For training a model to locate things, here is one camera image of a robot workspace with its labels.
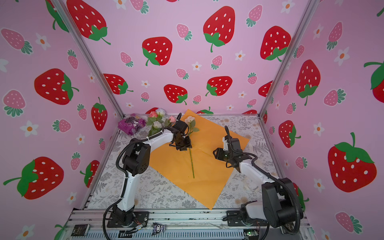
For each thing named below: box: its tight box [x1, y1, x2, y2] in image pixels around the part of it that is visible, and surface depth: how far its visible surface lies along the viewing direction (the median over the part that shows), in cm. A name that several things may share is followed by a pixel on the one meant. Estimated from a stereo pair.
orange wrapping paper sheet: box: [149, 109, 250, 210], surface depth 93 cm
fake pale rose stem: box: [155, 108, 166, 123], surface depth 121 cm
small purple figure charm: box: [151, 222, 166, 236], surface depth 71 cm
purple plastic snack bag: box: [117, 113, 147, 136], surface depth 110 cm
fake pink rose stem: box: [147, 111, 159, 126], surface depth 120 cm
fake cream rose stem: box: [148, 120, 164, 137], surface depth 112 cm
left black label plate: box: [70, 224, 89, 237], surface depth 71 cm
